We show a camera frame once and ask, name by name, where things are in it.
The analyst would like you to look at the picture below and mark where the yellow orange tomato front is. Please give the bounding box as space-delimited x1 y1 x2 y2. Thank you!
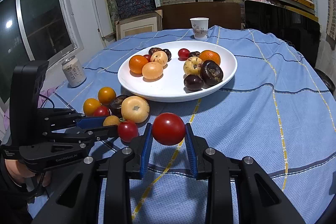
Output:
83 98 101 117

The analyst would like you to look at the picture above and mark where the yellow orange tomato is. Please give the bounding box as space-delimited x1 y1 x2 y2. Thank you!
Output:
83 98 101 117
98 86 116 106

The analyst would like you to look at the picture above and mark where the red cherry tomato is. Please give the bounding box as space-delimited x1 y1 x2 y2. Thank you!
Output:
178 48 190 60
151 113 186 145
117 120 138 143
143 55 151 62
93 105 110 117

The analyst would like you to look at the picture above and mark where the small yellow brown pear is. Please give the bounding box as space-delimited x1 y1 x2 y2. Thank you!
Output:
103 115 120 126

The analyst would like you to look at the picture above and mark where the red cherry tomato back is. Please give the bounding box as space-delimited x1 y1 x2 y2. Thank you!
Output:
151 113 186 145

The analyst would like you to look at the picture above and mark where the dark mangosteen back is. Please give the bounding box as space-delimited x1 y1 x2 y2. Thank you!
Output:
109 94 129 118

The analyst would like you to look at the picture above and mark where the yellow orange tomato back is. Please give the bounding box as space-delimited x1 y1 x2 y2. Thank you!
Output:
98 86 116 106

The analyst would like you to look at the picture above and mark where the large pale yellow apple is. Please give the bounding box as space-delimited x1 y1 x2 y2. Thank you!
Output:
121 96 150 123

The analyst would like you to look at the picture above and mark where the dark purple plum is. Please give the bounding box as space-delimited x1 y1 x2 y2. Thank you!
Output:
163 49 171 61
184 75 203 92

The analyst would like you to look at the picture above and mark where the pale yellow pear front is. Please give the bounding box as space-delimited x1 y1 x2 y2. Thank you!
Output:
183 56 203 76

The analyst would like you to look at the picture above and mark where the large orange mandarin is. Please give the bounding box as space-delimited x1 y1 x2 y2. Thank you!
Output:
129 55 148 75
199 50 221 65

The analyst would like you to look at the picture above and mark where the spotted pale pear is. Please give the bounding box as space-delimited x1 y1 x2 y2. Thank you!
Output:
150 51 168 67

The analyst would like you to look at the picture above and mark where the left human hand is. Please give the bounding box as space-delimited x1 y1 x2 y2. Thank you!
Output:
5 159 41 185

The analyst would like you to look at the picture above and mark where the white beverage can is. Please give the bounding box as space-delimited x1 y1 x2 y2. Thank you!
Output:
62 55 87 88

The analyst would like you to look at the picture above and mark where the white oval plate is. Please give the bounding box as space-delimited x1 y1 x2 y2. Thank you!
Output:
117 40 238 102

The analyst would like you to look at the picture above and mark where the blue checked tablecloth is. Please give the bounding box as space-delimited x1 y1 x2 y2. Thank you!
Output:
27 25 336 224

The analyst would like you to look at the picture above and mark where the left window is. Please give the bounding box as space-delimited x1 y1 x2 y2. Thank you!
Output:
1 0 83 103

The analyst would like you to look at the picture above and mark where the white paper cup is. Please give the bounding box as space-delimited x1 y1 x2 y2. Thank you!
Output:
190 17 209 40

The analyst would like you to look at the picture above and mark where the framed picture cardboard box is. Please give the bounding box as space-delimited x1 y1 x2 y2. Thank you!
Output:
116 10 163 40

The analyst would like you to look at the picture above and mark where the brown wooden board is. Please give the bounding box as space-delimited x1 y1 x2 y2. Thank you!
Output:
157 2 242 30

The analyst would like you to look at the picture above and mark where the black stool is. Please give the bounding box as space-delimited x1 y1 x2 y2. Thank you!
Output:
314 68 335 94

